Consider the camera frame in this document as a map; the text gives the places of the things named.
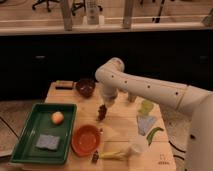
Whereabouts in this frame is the bunch of dark grapes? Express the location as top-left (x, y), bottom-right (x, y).
top-left (98, 105), bottom-right (107, 121)

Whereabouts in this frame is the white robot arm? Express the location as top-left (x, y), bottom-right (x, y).
top-left (95, 57), bottom-right (213, 171)

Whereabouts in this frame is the dark maroon bowl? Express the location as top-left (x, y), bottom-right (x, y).
top-left (75, 78), bottom-right (96, 98)

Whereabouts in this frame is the red orange bowl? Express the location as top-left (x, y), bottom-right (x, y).
top-left (71, 124), bottom-right (101, 157)

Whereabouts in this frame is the metal cup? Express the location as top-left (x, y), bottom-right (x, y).
top-left (128, 93), bottom-right (137, 103)

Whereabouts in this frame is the green plastic cup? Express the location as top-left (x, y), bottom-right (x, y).
top-left (140, 100), bottom-right (154, 116)

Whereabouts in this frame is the light blue cloth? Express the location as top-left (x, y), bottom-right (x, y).
top-left (137, 116), bottom-right (157, 136)

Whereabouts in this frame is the brown wooden block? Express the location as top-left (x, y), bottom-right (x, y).
top-left (55, 80), bottom-right (74, 90)

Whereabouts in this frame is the white cup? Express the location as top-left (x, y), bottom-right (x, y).
top-left (130, 135), bottom-right (149, 155)

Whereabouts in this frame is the peach coloured apple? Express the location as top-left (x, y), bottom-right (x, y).
top-left (51, 111), bottom-right (64, 125)

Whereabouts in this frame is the green chili pepper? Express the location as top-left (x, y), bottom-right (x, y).
top-left (146, 127), bottom-right (164, 146)

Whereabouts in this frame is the yellow banana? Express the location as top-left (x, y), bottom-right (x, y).
top-left (99, 152), bottom-right (126, 160)

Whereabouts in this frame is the small dark metal object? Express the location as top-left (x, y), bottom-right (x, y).
top-left (91, 151), bottom-right (99, 164)

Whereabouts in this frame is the blue sponge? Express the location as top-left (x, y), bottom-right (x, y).
top-left (36, 134), bottom-right (60, 150)

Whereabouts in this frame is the green plastic tray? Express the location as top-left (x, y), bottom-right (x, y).
top-left (10, 103), bottom-right (77, 165)

